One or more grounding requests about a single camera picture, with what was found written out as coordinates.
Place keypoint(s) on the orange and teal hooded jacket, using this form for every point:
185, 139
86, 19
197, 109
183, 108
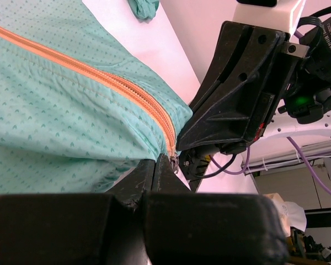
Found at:
77, 110

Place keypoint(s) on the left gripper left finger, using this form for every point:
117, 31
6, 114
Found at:
76, 228

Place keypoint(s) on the crumpled white cloth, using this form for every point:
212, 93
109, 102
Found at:
290, 214

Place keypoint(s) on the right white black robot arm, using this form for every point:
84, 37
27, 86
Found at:
306, 129

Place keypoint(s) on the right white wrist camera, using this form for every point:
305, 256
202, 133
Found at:
282, 15

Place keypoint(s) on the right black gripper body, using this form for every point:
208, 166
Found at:
292, 78

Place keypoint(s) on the silver zipper slider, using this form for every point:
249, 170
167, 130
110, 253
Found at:
174, 163

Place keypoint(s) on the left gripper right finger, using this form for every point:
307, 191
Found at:
182, 227

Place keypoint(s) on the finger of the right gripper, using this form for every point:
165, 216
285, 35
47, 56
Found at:
226, 110

